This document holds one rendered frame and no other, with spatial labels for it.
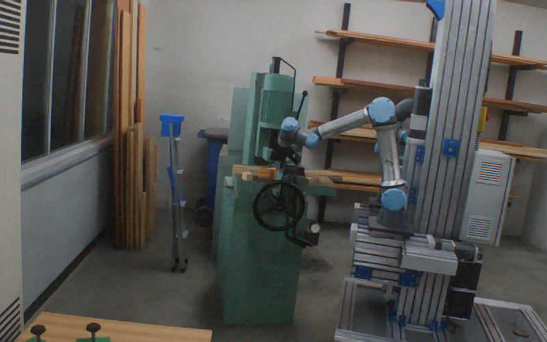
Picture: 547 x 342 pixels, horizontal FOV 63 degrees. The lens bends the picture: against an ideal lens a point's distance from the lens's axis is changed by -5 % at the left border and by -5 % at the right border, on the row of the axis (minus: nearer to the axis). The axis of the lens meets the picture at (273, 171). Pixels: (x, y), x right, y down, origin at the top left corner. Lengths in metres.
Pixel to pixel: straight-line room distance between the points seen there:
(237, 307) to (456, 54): 1.89
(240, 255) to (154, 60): 2.92
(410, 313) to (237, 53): 3.31
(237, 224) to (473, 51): 1.58
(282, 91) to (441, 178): 1.00
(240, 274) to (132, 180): 1.42
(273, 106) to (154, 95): 2.62
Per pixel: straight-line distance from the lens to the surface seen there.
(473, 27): 2.57
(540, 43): 6.08
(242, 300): 2.89
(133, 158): 3.83
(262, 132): 2.87
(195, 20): 5.13
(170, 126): 3.38
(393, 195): 2.22
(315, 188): 2.75
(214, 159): 4.54
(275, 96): 2.70
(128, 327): 1.83
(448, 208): 2.61
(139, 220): 3.98
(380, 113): 2.18
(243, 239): 2.74
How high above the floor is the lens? 1.44
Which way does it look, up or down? 10 degrees down
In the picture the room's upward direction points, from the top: 6 degrees clockwise
